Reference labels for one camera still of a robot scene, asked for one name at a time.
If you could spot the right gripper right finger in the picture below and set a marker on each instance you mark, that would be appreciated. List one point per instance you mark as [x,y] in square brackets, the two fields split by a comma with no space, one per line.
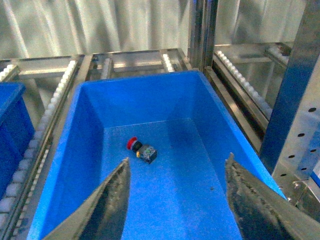
[260,212]

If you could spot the blue receiving bin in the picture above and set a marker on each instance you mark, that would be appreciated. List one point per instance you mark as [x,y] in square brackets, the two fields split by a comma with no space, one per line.
[177,135]

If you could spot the large blue bin with buttons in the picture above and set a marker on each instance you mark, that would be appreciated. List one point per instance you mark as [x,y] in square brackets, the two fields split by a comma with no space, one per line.
[16,130]

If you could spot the red mushroom push button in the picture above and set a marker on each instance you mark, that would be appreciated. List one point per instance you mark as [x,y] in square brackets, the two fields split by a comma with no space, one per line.
[145,152]

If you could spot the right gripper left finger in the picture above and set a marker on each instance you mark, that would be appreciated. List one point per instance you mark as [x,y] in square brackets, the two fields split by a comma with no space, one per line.
[103,214]

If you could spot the metal roller rack frame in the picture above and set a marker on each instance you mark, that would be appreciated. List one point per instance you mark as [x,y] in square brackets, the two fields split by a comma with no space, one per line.
[261,57]

